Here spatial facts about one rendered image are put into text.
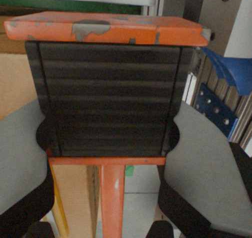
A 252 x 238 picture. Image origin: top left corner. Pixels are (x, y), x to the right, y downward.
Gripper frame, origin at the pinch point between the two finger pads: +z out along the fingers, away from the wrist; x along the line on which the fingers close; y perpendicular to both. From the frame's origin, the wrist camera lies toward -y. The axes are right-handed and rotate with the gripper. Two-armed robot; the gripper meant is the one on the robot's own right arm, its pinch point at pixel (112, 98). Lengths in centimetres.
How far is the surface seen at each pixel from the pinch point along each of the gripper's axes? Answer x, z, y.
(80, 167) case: -6.4, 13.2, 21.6
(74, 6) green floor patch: -25, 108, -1
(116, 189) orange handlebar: 0.3, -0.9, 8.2
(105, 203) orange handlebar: -0.6, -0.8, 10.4
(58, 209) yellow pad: -11.9, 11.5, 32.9
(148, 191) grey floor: 35, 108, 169
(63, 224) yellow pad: -11.8, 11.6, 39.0
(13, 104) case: -14.9, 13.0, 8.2
